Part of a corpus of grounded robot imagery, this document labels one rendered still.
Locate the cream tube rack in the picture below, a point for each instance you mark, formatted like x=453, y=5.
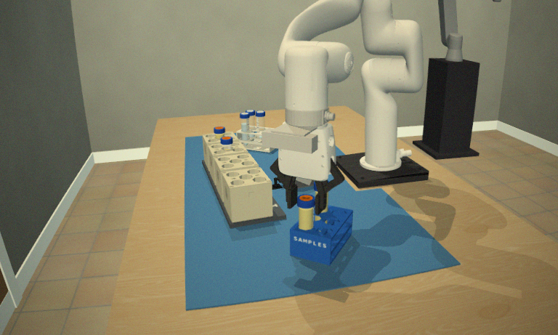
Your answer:
x=252, y=144

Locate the beige bucket adapter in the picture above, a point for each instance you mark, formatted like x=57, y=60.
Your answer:
x=209, y=139
x=217, y=151
x=231, y=163
x=247, y=194

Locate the blue bench mat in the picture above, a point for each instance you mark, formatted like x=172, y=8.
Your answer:
x=226, y=266

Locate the blue tube rack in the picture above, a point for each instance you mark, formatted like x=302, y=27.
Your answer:
x=319, y=246

